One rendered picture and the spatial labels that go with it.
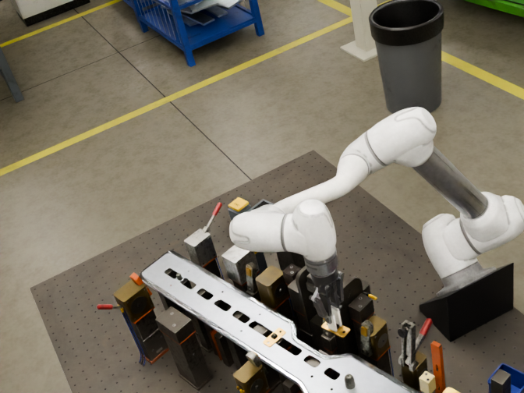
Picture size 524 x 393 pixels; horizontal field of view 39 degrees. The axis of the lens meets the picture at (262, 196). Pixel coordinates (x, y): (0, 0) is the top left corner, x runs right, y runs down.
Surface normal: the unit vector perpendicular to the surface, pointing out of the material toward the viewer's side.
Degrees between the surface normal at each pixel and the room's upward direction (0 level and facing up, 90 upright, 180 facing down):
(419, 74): 93
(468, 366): 0
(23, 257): 0
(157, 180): 0
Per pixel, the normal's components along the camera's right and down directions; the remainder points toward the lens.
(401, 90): -0.47, 0.65
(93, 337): -0.20, -0.78
